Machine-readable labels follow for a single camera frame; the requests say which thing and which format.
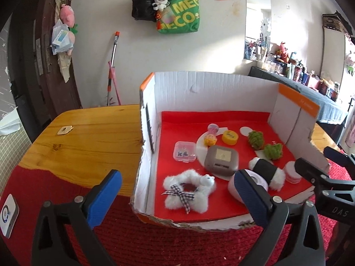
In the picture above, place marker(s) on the wall mirror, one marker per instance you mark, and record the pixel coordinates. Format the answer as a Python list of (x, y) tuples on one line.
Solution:
[(258, 19)]

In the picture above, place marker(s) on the red knitted mat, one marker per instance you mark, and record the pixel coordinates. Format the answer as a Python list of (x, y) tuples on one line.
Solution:
[(138, 241)]

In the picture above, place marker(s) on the pink plush toy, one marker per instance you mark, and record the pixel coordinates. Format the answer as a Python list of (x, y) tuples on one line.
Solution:
[(67, 15)]

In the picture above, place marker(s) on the black and white plush roll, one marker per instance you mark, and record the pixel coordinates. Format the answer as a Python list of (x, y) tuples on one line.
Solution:
[(266, 171)]

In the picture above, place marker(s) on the red plush toy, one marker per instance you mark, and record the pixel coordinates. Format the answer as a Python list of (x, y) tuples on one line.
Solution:
[(283, 50)]

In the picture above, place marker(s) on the yellow cartoon figurine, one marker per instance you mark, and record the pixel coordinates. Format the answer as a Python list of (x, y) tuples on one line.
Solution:
[(210, 140)]

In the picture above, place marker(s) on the pink round toy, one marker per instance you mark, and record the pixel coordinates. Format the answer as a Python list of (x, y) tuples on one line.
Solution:
[(213, 128)]

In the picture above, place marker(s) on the clear plastic bag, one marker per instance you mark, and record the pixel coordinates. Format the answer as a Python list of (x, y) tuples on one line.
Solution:
[(61, 40)]

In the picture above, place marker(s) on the white square gadget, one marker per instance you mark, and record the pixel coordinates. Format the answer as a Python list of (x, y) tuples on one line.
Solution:
[(8, 216)]

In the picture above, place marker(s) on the white refrigerator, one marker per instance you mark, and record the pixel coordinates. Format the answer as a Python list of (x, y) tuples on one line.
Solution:
[(332, 61)]

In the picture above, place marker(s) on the red paper liner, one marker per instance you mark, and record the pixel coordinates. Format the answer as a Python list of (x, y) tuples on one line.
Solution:
[(172, 127)]

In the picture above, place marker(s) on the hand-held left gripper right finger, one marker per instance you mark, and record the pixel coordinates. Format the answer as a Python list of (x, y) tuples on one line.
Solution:
[(249, 196)]

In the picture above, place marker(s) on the peach plush toy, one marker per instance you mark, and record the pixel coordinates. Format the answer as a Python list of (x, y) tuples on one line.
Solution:
[(73, 37)]

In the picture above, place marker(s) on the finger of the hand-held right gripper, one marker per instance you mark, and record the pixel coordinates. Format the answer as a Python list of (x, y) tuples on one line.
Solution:
[(310, 171), (338, 155)]

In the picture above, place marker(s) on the white cardboard box red lining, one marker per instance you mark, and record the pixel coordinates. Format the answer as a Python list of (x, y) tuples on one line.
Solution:
[(222, 86)]

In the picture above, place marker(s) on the taupe square case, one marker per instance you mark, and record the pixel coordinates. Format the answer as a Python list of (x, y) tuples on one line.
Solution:
[(213, 163)]

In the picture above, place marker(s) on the green chenille scrunchie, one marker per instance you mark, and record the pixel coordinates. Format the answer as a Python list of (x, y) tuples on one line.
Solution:
[(255, 140), (273, 151)]

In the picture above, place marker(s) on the cream hanging cloth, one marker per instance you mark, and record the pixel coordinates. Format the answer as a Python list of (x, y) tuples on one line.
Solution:
[(65, 66)]

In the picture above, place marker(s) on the clear plastic small box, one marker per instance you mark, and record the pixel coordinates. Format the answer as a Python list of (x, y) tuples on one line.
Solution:
[(183, 151)]

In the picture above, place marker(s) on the small beige sticker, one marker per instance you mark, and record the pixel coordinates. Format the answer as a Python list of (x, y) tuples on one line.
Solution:
[(65, 130)]

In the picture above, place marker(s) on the white fluffy rabbit scrunchie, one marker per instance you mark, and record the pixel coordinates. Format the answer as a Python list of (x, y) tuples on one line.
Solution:
[(172, 183)]

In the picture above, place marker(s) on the white green plush toy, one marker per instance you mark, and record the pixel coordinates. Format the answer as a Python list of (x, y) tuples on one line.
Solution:
[(350, 61)]

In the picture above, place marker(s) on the cream grid patterned panel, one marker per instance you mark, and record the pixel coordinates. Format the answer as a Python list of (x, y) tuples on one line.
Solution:
[(14, 149)]

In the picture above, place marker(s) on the yellow round tin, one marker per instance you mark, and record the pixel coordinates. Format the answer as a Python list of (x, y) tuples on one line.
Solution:
[(230, 137)]

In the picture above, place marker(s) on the metal door lock plate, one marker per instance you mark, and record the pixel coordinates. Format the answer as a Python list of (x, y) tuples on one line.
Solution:
[(38, 58)]

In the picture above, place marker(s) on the red tassel charm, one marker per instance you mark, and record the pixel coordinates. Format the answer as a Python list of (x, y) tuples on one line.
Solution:
[(159, 25)]

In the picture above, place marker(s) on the dark brown door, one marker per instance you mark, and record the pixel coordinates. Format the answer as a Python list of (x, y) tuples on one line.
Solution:
[(27, 88)]

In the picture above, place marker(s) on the green tote bag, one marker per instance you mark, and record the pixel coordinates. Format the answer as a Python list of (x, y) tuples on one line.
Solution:
[(180, 19)]

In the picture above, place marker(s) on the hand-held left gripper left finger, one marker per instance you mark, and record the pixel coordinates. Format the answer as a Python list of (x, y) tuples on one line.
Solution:
[(106, 196)]

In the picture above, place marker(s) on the leopard print cloth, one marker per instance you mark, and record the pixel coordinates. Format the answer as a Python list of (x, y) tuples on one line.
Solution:
[(334, 22)]

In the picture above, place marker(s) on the black bag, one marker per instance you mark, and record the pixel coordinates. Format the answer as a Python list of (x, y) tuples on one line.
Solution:
[(142, 2)]

